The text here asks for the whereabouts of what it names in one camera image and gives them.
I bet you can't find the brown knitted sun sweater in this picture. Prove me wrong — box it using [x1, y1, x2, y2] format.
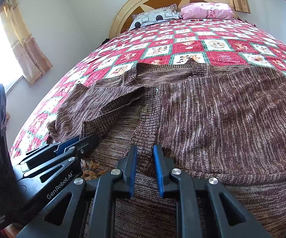
[47, 60, 286, 237]

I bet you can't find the yellow side window curtain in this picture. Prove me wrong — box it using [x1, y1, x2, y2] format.
[0, 0, 52, 86]

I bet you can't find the black item beside bed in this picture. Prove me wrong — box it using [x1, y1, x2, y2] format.
[99, 38, 110, 47]

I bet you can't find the red checkered teddy bedspread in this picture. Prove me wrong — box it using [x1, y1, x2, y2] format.
[9, 19, 286, 158]

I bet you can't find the grey patterned pillow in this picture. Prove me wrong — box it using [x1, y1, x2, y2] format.
[129, 4, 179, 30]

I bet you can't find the cream arched wooden headboard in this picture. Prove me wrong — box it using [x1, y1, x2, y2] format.
[109, 0, 230, 39]

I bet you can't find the pink pillow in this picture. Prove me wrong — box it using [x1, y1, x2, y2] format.
[181, 2, 234, 20]

